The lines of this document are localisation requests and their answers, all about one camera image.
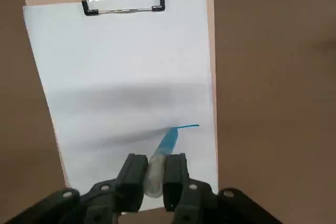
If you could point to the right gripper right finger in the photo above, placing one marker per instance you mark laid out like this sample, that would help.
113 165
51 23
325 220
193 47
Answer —
176 182

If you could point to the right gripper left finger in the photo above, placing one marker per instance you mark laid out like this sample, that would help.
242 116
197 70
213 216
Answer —
131 182

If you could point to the blue highlighter pen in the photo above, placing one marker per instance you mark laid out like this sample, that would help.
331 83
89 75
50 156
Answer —
169 140

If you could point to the white paper sheet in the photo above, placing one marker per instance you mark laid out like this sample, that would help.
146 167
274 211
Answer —
118 64

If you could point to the tan clipboard with metal clip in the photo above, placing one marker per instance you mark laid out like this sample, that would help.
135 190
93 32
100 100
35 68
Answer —
211 24

